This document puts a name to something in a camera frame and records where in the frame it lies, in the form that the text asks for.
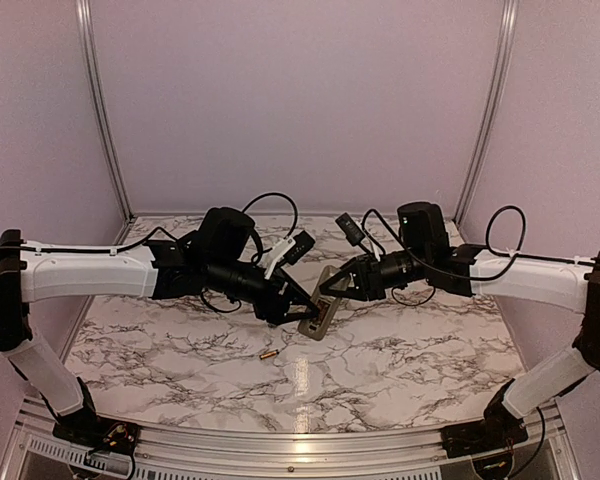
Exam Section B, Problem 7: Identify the aluminium frame post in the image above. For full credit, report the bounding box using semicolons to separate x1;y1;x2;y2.
75;0;134;223
453;0;519;225

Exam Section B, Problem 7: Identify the left aluminium frame post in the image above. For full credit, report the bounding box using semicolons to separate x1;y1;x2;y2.
75;0;134;223

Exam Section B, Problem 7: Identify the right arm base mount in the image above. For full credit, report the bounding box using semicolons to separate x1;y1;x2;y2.
440;420;529;458

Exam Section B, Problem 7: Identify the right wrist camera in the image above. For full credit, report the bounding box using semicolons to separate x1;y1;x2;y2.
335;212;366;247

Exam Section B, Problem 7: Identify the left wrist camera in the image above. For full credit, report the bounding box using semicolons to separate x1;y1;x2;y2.
261;231;315;280

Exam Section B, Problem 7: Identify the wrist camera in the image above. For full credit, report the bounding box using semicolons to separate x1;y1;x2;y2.
261;231;315;280
335;212;366;247

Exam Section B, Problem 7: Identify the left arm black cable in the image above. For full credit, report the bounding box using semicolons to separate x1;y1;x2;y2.
0;192;301;266

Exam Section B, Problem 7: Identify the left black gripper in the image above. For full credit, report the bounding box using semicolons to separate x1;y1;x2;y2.
206;254;322;324

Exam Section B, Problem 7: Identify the front aluminium rail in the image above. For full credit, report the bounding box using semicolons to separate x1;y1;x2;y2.
0;398;580;479

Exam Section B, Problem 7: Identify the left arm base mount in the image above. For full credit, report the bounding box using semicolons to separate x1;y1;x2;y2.
52;418;140;455

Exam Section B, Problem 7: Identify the grey remote control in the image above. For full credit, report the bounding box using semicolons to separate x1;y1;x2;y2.
297;265;341;341

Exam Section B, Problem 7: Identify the right aluminium frame post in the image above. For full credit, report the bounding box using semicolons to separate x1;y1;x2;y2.
453;0;519;225

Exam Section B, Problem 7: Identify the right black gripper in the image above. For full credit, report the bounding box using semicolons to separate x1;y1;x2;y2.
320;246;431;301

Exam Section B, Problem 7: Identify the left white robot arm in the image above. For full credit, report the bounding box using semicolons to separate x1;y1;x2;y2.
0;207;319;445

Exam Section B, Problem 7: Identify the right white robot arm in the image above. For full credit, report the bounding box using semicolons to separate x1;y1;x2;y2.
319;202;600;448

